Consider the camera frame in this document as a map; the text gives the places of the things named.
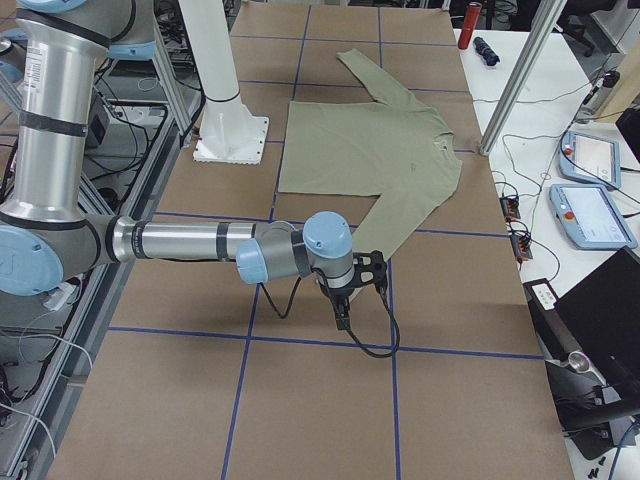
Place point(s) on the red cylindrical bottle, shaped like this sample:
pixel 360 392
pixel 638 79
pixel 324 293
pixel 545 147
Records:
pixel 471 17

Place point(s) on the orange black connector module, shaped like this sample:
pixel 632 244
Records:
pixel 510 208

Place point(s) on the black monitor on stand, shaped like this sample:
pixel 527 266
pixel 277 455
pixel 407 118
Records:
pixel 591 334

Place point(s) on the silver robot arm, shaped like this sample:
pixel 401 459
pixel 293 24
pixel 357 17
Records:
pixel 46 238

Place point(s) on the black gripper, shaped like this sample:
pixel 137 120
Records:
pixel 338 296

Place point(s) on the white camera stand pedestal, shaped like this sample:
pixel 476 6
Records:
pixel 228 132

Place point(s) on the folded dark blue umbrella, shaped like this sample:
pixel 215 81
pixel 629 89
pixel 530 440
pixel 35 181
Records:
pixel 484 50

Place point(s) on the far teach pendant tablet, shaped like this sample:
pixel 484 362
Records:
pixel 590 159

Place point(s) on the olive green long-sleeve shirt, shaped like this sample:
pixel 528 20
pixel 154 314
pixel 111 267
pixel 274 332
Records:
pixel 393 148

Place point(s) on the near teach pendant tablet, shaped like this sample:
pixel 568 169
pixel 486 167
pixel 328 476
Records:
pixel 589 217

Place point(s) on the brown paper table cover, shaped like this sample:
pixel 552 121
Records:
pixel 197 378

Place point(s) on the aluminium frame post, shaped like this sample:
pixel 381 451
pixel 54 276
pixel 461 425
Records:
pixel 546 18

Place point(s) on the teach pendant tablet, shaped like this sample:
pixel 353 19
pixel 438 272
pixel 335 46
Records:
pixel 589 217
pixel 590 159

